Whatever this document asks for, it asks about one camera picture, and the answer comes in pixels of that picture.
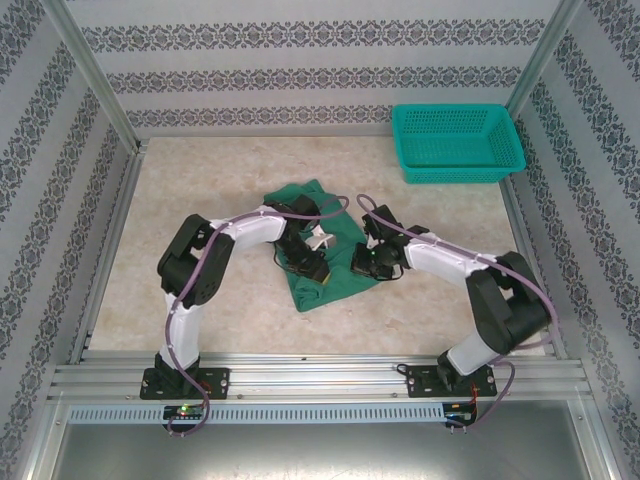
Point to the green long pants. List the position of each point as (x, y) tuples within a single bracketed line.
[(345, 237)]

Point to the teal plastic basket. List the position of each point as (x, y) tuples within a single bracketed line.
[(450, 150)]

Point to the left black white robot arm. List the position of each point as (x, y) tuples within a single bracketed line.
[(185, 330)]

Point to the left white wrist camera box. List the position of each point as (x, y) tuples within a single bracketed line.
[(320, 241)]

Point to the aluminium mounting rail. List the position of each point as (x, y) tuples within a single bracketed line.
[(320, 375)]

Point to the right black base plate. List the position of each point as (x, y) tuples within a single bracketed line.
[(420, 382)]

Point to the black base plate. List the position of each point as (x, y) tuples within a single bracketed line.
[(420, 382), (217, 382)]

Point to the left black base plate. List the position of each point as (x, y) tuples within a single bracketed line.
[(217, 382)]

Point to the right aluminium side rail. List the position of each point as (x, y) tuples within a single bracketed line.
[(515, 215)]

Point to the aluminium side rail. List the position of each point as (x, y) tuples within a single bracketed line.
[(515, 215), (131, 170)]

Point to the left aluminium side rail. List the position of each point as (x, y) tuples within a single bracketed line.
[(131, 170)]

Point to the right aluminium frame post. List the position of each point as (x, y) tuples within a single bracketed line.
[(545, 50)]

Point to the aluminium frame post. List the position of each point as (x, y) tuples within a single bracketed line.
[(95, 75), (545, 50)]

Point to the left aluminium frame post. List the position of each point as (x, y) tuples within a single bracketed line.
[(95, 75)]

